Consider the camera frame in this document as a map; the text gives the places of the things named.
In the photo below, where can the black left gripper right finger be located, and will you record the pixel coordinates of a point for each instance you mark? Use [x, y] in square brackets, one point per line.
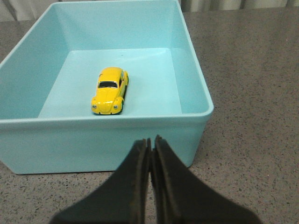
[182, 198]

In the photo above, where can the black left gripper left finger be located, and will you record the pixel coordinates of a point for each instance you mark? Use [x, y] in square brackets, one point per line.
[120, 199]

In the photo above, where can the yellow toy beetle car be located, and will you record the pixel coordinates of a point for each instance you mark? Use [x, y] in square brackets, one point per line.
[110, 92]

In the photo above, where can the light blue plastic box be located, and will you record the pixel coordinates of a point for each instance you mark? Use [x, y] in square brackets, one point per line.
[89, 78]

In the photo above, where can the grey pleated curtain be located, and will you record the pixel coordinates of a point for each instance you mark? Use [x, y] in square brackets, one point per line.
[23, 10]

